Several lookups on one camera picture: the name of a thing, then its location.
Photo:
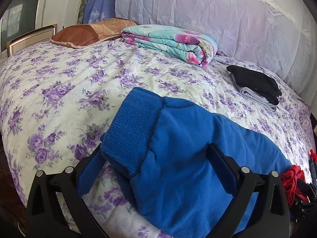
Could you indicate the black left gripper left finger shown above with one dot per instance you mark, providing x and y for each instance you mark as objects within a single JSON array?
[{"x": 55, "y": 206}]

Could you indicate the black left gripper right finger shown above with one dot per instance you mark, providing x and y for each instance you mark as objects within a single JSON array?
[{"x": 270, "y": 215}]

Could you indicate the red garment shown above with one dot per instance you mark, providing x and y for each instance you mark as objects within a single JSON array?
[{"x": 295, "y": 186}]

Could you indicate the purple floral bed quilt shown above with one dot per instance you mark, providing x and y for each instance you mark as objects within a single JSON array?
[{"x": 56, "y": 102}]

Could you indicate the folded grey garment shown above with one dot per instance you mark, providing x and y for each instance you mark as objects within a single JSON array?
[{"x": 248, "y": 93}]

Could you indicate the folded black garment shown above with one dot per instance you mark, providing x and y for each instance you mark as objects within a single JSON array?
[{"x": 257, "y": 82}]

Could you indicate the golden bed headboard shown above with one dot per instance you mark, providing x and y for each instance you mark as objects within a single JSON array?
[{"x": 30, "y": 38}]

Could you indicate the brown orange pillow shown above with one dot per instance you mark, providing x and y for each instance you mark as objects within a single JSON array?
[{"x": 83, "y": 35}]

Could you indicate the lavender lace covered bedding roll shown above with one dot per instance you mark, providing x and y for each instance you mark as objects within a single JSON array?
[{"x": 279, "y": 35}]

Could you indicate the folded teal pink floral blanket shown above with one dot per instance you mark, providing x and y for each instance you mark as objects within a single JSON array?
[{"x": 189, "y": 46}]

